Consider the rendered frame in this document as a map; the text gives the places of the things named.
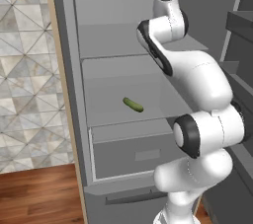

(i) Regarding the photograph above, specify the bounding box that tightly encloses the grey freezer drawer handle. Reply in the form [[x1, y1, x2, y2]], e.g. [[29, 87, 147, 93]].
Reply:
[[105, 191, 168, 206]]

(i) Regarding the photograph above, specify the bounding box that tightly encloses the green cucumber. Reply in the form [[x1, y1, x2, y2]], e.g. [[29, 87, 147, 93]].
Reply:
[[123, 97, 144, 113]]

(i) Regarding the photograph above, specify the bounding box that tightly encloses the grey fridge crisper drawer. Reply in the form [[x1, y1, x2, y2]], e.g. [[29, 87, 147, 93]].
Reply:
[[88, 117, 189, 182]]

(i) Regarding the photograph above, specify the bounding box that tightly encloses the grey fridge shelf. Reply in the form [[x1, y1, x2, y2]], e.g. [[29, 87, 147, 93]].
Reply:
[[81, 53, 194, 128]]

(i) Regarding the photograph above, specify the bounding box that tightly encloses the grey open fridge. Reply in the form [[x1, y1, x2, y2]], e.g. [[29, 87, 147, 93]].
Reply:
[[49, 0, 253, 224]]

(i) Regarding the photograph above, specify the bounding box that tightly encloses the grey fridge door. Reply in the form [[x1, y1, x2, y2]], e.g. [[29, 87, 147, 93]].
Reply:
[[201, 0, 253, 224]]

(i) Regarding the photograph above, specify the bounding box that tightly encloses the beige cabinet side panel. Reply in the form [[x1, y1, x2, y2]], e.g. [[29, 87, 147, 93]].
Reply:
[[42, 0, 89, 224]]

